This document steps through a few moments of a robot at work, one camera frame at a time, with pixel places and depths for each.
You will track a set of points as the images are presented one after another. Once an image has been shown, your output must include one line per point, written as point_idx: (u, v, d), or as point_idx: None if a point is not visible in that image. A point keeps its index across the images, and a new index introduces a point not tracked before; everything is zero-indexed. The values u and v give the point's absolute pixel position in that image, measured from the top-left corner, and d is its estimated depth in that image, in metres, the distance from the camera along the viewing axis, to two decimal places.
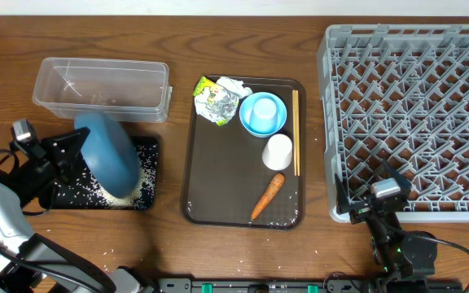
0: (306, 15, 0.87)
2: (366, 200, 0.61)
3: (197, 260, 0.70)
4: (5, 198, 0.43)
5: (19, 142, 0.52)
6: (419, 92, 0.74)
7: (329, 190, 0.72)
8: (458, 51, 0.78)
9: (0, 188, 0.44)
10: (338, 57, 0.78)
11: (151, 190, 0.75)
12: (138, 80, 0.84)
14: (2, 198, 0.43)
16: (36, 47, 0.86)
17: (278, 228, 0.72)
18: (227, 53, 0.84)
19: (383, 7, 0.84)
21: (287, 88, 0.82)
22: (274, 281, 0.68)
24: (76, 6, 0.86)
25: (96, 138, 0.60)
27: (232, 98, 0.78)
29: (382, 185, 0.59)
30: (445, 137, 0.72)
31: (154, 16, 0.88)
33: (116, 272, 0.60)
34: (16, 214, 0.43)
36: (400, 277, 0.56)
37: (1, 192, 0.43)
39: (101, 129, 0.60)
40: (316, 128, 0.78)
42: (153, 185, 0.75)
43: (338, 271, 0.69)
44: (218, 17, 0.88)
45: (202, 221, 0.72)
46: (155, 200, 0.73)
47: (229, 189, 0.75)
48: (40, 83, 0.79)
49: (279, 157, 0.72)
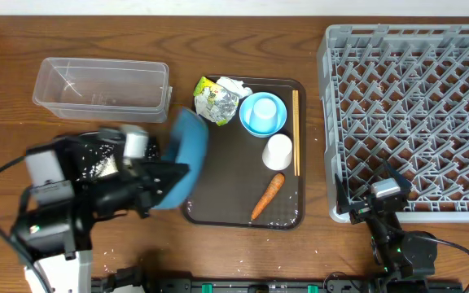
0: (306, 15, 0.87)
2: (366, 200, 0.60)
3: (197, 260, 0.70)
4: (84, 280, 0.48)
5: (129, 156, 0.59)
6: (419, 92, 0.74)
7: (329, 189, 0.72)
8: (458, 51, 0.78)
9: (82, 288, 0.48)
10: (338, 57, 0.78)
11: None
12: (138, 80, 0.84)
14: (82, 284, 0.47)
16: (36, 47, 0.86)
17: (278, 228, 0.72)
18: (227, 53, 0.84)
19: (383, 7, 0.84)
21: (287, 88, 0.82)
22: (274, 281, 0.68)
24: (76, 6, 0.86)
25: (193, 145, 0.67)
27: (232, 98, 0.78)
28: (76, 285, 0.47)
29: (383, 185, 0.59)
30: (445, 137, 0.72)
31: (154, 16, 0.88)
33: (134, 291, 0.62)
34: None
36: (401, 278, 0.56)
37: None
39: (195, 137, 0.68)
40: (316, 129, 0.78)
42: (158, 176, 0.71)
43: (338, 271, 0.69)
44: (218, 17, 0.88)
45: (202, 221, 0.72)
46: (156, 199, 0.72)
47: (230, 190, 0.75)
48: (40, 83, 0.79)
49: (279, 157, 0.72)
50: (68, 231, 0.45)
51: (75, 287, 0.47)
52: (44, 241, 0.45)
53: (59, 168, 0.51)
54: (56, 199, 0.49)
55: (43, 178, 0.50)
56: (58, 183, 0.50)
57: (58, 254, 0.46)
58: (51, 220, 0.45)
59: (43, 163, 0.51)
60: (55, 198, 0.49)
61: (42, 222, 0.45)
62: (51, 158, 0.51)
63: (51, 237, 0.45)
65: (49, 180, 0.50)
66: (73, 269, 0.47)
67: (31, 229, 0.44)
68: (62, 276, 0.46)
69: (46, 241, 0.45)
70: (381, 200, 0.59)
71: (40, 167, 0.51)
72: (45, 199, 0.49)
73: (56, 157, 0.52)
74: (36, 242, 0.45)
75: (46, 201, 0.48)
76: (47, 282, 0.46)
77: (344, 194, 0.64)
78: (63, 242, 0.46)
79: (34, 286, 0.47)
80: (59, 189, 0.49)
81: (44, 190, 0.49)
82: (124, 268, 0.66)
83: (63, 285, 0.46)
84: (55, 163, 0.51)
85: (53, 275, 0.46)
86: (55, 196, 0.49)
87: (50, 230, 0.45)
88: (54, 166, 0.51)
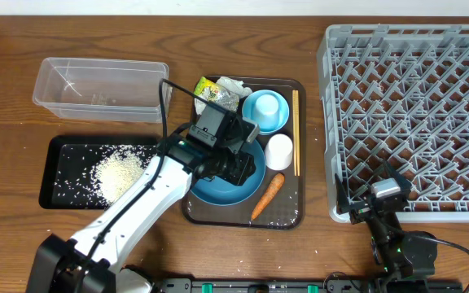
0: (306, 15, 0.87)
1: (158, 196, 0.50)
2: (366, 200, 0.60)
3: (198, 260, 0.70)
4: (177, 190, 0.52)
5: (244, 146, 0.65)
6: (419, 92, 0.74)
7: (329, 189, 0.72)
8: (458, 51, 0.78)
9: (173, 193, 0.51)
10: (338, 57, 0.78)
11: None
12: (138, 80, 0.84)
14: (176, 189, 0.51)
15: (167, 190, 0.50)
16: (37, 47, 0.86)
17: (278, 228, 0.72)
18: (226, 53, 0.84)
19: (383, 7, 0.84)
21: (287, 88, 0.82)
22: (274, 281, 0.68)
24: (76, 6, 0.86)
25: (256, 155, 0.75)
27: (232, 97, 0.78)
28: (174, 186, 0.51)
29: (383, 185, 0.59)
30: (445, 137, 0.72)
31: (154, 16, 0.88)
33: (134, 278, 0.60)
34: (157, 210, 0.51)
36: (401, 278, 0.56)
37: (170, 195, 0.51)
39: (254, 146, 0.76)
40: (316, 128, 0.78)
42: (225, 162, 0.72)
43: (339, 271, 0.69)
44: (217, 17, 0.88)
45: (203, 221, 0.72)
46: None
47: (230, 190, 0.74)
48: (40, 83, 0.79)
49: (278, 157, 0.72)
50: (193, 163, 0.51)
51: (171, 186, 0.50)
52: (177, 156, 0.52)
53: (219, 126, 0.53)
54: (199, 143, 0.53)
55: (203, 124, 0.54)
56: (208, 134, 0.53)
57: (179, 163, 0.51)
58: (193, 150, 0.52)
59: (210, 114, 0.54)
60: (202, 140, 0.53)
61: (186, 149, 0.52)
62: (220, 115, 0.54)
63: (184, 158, 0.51)
65: (206, 129, 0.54)
66: (182, 175, 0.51)
67: (178, 143, 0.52)
68: (171, 171, 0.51)
69: (181, 157, 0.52)
70: (380, 200, 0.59)
71: (208, 115, 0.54)
72: (194, 137, 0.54)
73: (225, 118, 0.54)
74: (174, 152, 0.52)
75: (195, 138, 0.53)
76: (160, 167, 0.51)
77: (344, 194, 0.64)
78: (186, 165, 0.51)
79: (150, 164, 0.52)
80: (206, 139, 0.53)
81: (199, 131, 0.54)
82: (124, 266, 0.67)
83: (167, 177, 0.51)
84: (219, 120, 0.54)
85: (169, 166, 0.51)
86: (202, 141, 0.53)
87: (186, 155, 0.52)
88: (216, 120, 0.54)
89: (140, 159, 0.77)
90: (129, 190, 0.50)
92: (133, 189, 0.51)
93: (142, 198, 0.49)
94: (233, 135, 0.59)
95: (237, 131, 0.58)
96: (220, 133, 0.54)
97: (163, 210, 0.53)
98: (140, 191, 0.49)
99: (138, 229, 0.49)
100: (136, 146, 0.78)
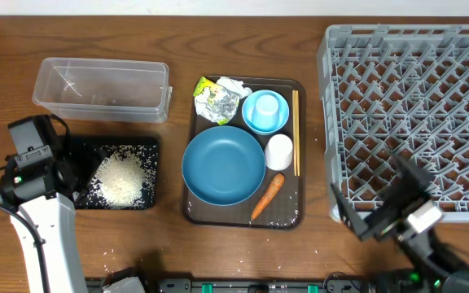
0: (306, 15, 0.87)
1: (54, 244, 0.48)
2: (387, 219, 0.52)
3: (197, 260, 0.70)
4: (64, 215, 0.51)
5: (37, 146, 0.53)
6: (419, 92, 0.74)
7: (354, 223, 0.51)
8: (458, 51, 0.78)
9: (63, 223, 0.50)
10: (338, 57, 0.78)
11: (177, 187, 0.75)
12: (138, 80, 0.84)
14: (63, 214, 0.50)
15: (56, 228, 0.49)
16: (37, 47, 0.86)
17: (278, 228, 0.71)
18: (226, 53, 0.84)
19: (384, 7, 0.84)
21: (287, 88, 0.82)
22: (274, 281, 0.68)
24: (76, 6, 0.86)
25: (247, 142, 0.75)
27: (232, 97, 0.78)
28: (59, 220, 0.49)
29: (430, 222, 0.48)
30: (445, 137, 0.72)
31: (154, 16, 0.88)
33: (124, 280, 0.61)
34: (71, 242, 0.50)
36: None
37: (64, 225, 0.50)
39: (243, 134, 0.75)
40: (316, 129, 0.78)
42: (160, 173, 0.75)
43: (339, 271, 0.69)
44: (217, 17, 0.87)
45: (202, 221, 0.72)
46: (164, 195, 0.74)
47: (236, 177, 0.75)
48: (40, 82, 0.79)
49: (279, 157, 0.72)
50: (49, 179, 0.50)
51: (56, 224, 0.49)
52: (28, 192, 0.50)
53: (39, 134, 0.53)
54: (38, 162, 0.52)
55: (25, 144, 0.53)
56: (39, 148, 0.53)
57: (37, 195, 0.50)
58: (32, 177, 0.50)
59: (23, 131, 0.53)
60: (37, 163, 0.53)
61: (24, 173, 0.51)
62: (32, 126, 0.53)
63: (36, 186, 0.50)
65: (30, 146, 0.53)
66: (53, 204, 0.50)
67: (15, 183, 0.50)
68: (41, 209, 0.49)
69: (31, 186, 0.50)
70: (423, 240, 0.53)
71: (19, 134, 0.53)
72: (26, 163, 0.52)
73: (37, 125, 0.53)
74: (21, 192, 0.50)
75: (28, 163, 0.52)
76: (30, 220, 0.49)
77: (374, 221, 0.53)
78: (44, 191, 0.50)
79: (18, 229, 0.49)
80: (41, 154, 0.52)
81: (27, 155, 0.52)
82: (113, 274, 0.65)
83: (43, 222, 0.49)
84: (34, 131, 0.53)
85: (33, 211, 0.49)
86: (38, 159, 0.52)
87: (32, 181, 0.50)
88: (33, 133, 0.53)
89: (140, 159, 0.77)
90: (30, 265, 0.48)
92: (28, 258, 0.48)
93: (43, 261, 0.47)
94: (54, 138, 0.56)
95: (53, 133, 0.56)
96: (46, 141, 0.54)
97: (73, 234, 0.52)
98: (38, 256, 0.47)
99: (75, 276, 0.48)
100: (136, 146, 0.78)
